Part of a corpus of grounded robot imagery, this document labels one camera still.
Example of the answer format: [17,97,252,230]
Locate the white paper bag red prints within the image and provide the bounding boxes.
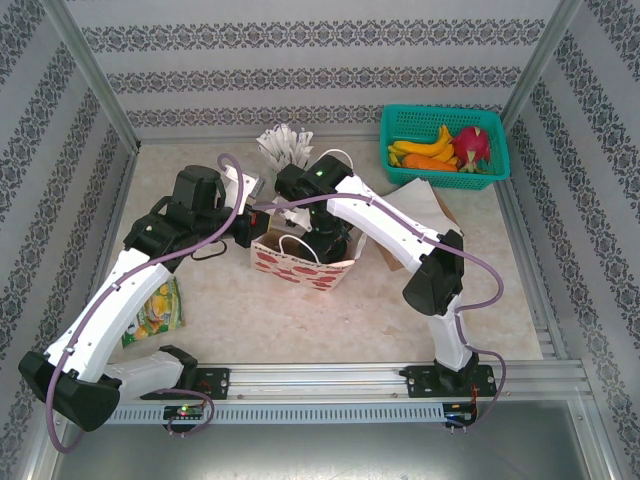
[249,148,370,295]

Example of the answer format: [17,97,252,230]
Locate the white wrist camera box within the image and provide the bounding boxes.
[221,166,265,202]
[277,205,310,232]

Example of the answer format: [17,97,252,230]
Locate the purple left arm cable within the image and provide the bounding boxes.
[48,153,249,454]

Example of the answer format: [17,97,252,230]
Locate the pink dragon fruit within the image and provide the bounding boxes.
[451,125,494,175]

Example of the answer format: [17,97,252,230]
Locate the grey metal front panel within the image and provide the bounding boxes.
[49,423,619,480]

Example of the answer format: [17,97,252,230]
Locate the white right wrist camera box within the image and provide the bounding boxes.
[277,205,310,232]

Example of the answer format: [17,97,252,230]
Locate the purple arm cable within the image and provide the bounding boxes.
[251,194,506,432]
[48,153,249,454]

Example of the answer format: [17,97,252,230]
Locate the thin black left camera cable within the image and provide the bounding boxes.
[191,241,227,262]

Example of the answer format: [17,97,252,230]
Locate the aluminium frame post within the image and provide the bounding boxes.
[501,0,585,127]
[42,0,141,151]

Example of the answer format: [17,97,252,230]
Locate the teal plastic mesh basket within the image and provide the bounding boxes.
[378,103,512,192]

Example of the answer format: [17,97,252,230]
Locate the orange carrot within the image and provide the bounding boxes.
[402,153,459,174]

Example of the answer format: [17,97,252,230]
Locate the aluminium frame back rail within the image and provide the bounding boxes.
[134,135,386,147]

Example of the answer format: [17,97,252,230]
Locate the green yellow snack packet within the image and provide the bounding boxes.
[121,277,187,350]

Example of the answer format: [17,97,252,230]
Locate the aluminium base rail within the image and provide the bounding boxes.
[47,363,589,402]

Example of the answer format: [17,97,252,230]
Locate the yellow banana bunch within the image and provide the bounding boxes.
[387,124,459,169]

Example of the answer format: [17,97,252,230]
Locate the grey slotted cable duct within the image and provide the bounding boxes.
[67,403,446,425]

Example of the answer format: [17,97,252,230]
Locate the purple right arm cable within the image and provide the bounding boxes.
[251,194,506,432]

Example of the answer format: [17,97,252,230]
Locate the white paper napkin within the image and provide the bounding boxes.
[378,191,467,272]

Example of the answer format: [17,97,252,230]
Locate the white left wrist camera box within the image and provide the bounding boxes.
[221,166,265,202]

